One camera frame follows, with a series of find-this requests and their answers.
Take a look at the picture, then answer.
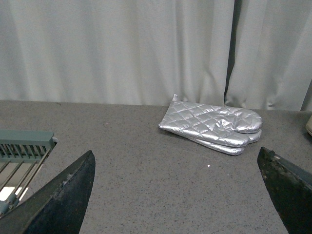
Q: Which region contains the silver quilted oven mitt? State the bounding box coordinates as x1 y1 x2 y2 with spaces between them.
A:
159 94 263 147
184 129 262 156

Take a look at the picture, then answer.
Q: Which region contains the upper silver quilted oven mitt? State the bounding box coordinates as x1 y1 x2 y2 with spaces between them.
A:
159 94 263 147

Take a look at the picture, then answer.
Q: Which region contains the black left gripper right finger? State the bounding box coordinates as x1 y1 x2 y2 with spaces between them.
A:
257 147 312 234

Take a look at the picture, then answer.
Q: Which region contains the grey curtain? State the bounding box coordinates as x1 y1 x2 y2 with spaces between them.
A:
0 0 312 111

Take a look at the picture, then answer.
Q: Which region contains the grey-green dish rack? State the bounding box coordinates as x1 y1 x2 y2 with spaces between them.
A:
0 129 58 216

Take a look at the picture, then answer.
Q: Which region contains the lower silver quilted oven mitt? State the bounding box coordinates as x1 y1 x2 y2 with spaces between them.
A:
184 129 262 156

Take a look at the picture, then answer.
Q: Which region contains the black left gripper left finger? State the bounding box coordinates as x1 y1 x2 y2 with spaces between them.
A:
0 151 96 234

